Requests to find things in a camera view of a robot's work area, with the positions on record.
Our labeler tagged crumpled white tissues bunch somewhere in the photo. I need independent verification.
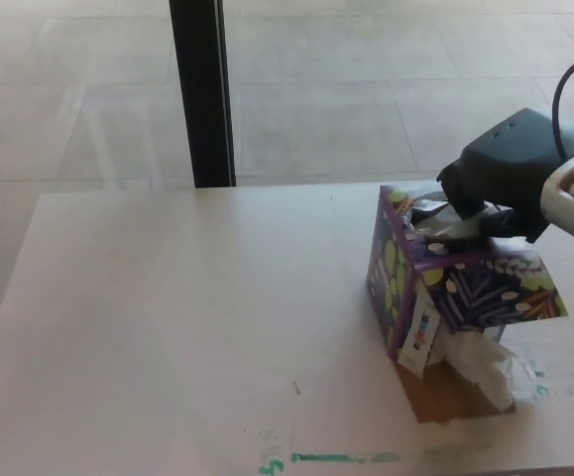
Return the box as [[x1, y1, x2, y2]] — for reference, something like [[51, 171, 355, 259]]
[[436, 326, 531, 413]]

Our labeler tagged white pulled-out tissue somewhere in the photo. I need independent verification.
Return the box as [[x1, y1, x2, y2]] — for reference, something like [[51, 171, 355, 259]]
[[412, 207, 494, 242]]

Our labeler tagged black window frame post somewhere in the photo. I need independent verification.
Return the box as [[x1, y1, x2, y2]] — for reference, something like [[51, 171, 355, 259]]
[[169, 0, 238, 189]]

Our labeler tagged purple floral tissue box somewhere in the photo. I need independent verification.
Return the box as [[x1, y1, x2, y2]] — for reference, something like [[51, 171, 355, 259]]
[[365, 183, 569, 425]]

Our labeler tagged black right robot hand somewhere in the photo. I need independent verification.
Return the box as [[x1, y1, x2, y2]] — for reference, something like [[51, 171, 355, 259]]
[[408, 107, 574, 248]]

